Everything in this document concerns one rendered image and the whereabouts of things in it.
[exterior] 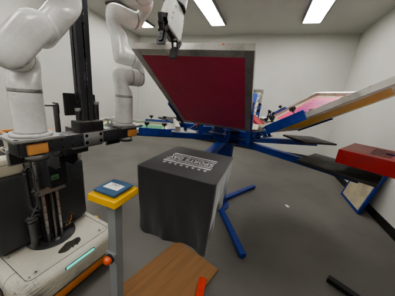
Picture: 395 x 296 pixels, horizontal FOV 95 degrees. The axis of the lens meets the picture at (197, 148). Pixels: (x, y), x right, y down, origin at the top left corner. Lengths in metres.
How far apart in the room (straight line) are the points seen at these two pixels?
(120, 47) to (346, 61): 5.18
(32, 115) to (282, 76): 5.16
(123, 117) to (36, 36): 0.51
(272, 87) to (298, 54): 0.92
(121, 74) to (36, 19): 0.42
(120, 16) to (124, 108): 0.45
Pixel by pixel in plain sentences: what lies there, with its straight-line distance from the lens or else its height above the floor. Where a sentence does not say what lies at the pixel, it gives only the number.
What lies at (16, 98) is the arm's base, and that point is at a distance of 0.87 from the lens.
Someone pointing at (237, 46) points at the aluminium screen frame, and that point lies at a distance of 0.85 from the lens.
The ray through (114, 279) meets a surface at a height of 0.52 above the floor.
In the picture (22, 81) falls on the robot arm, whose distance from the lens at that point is 0.87.
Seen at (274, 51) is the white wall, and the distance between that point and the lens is 5.54.
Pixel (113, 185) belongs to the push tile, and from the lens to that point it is 0.79.
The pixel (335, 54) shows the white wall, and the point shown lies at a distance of 5.68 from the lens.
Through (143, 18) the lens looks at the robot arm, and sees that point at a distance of 1.19.
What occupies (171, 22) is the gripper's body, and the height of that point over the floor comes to 1.57.
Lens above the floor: 1.34
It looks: 16 degrees down
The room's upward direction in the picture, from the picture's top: 6 degrees clockwise
